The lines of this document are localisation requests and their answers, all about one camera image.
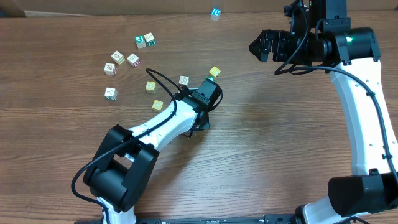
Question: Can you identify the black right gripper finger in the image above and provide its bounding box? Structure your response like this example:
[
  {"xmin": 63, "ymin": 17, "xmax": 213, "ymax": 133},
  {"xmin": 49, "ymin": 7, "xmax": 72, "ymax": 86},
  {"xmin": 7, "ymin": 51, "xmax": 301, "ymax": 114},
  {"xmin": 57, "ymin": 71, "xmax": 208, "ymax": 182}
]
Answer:
[
  {"xmin": 250, "ymin": 29, "xmax": 274, "ymax": 47},
  {"xmin": 249, "ymin": 47, "xmax": 269, "ymax": 62}
]

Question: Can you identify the yellow-top wooden block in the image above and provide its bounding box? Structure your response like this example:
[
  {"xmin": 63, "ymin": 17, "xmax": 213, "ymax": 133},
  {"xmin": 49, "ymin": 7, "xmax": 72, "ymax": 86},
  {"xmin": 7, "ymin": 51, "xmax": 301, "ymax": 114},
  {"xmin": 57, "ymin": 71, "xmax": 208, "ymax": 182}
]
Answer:
[{"xmin": 209, "ymin": 66, "xmax": 221, "ymax": 77}]

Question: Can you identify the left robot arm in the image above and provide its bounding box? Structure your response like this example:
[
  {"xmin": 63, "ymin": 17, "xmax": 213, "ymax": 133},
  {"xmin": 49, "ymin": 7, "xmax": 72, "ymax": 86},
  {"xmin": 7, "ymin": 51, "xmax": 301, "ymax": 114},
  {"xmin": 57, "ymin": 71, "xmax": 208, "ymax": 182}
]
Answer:
[{"xmin": 77, "ymin": 89, "xmax": 222, "ymax": 223}]

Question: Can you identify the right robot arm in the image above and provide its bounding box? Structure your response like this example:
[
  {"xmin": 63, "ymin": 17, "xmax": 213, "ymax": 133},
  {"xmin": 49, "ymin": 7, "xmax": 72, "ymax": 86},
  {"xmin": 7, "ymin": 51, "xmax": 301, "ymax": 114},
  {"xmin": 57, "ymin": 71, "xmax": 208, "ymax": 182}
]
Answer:
[{"xmin": 249, "ymin": 27, "xmax": 397, "ymax": 223}]

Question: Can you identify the red-sided wooden block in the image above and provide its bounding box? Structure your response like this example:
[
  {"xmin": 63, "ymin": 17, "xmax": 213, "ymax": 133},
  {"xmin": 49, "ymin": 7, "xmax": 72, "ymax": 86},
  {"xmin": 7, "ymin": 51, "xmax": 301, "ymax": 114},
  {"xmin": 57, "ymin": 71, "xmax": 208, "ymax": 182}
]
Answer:
[{"xmin": 178, "ymin": 76, "xmax": 189, "ymax": 89}]

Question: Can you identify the yellow number two block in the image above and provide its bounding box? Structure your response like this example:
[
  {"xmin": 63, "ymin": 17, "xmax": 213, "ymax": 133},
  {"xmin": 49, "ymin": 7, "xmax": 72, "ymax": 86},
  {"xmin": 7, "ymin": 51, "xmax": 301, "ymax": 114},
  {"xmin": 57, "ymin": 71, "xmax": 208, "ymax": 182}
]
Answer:
[{"xmin": 152, "ymin": 100, "xmax": 164, "ymax": 113}]

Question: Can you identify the blue-top wooden block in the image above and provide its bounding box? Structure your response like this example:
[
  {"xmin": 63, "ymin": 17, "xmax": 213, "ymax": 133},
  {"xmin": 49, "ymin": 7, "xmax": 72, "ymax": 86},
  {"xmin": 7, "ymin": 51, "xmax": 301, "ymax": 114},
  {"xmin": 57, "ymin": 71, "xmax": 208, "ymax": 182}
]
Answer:
[{"xmin": 210, "ymin": 7, "xmax": 221, "ymax": 21}]

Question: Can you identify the yellow umbrella wooden block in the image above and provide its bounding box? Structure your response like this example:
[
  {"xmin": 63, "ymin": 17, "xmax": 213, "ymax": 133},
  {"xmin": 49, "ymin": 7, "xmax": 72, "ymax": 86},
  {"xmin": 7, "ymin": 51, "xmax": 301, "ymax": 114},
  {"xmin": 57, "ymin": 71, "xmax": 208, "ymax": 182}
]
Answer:
[{"xmin": 145, "ymin": 81, "xmax": 157, "ymax": 94}]

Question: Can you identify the red U wooden block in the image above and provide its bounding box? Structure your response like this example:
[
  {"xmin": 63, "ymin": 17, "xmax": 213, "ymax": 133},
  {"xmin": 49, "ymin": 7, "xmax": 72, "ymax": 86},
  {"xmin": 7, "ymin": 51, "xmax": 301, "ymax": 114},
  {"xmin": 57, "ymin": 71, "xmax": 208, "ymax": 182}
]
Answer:
[{"xmin": 127, "ymin": 53, "xmax": 141, "ymax": 68}]

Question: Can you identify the teal-sided picture wooden block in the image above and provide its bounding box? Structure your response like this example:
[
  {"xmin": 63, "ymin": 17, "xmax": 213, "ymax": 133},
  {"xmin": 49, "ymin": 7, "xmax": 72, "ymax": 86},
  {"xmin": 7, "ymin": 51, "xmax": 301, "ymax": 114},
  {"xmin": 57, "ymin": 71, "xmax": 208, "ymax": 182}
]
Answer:
[{"xmin": 104, "ymin": 87, "xmax": 118, "ymax": 100}]

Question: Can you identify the green R wooden block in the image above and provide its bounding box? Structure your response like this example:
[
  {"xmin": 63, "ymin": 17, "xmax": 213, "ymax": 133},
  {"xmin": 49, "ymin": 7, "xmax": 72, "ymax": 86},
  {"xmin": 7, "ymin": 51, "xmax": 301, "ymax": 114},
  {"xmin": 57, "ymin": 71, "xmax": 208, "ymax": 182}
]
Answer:
[{"xmin": 144, "ymin": 32, "xmax": 156, "ymax": 47}]

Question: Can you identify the green letter wooden block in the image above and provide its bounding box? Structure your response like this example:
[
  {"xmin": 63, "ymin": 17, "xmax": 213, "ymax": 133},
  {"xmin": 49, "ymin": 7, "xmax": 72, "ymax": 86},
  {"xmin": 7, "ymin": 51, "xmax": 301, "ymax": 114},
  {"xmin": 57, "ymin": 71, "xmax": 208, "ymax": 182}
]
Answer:
[{"xmin": 135, "ymin": 35, "xmax": 146, "ymax": 49}]

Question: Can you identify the leaf picture wooden block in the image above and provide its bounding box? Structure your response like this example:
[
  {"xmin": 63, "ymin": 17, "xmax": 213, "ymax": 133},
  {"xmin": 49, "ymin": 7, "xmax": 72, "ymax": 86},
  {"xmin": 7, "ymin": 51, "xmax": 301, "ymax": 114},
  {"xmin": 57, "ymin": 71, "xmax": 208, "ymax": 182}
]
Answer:
[{"xmin": 104, "ymin": 63, "xmax": 117, "ymax": 76}]

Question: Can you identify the small plain wooden block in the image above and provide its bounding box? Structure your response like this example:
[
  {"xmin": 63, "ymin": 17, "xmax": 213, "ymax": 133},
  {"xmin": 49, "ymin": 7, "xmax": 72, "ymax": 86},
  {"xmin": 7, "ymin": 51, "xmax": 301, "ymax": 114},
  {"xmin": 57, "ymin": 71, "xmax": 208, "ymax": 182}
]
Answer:
[{"xmin": 111, "ymin": 51, "xmax": 125, "ymax": 65}]

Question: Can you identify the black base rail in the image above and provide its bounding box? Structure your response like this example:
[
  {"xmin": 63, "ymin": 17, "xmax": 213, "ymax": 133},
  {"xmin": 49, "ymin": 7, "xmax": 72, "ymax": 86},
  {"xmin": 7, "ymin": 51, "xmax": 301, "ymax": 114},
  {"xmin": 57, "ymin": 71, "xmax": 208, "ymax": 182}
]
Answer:
[{"xmin": 74, "ymin": 213, "xmax": 299, "ymax": 224}]

